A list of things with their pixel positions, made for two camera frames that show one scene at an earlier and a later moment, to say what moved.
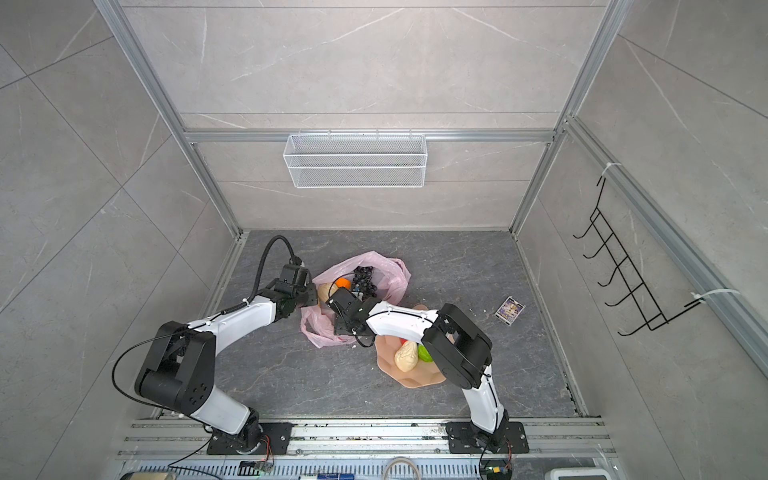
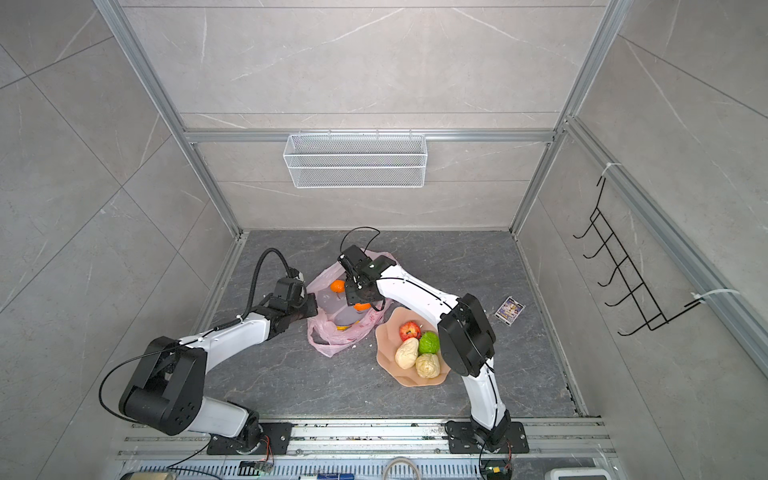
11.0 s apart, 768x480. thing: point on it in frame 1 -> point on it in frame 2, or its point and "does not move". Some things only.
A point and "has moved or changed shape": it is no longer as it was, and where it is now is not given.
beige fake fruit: x=406 y=357 does not move
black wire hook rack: x=639 y=295 does not move
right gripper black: x=339 y=328 -> x=352 y=297
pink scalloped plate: x=425 y=373 does not move
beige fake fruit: x=323 y=291 -> x=427 y=365
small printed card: x=509 y=310 does not move
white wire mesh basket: x=355 y=161 does not move
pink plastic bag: x=391 y=277 has moved or changed shape
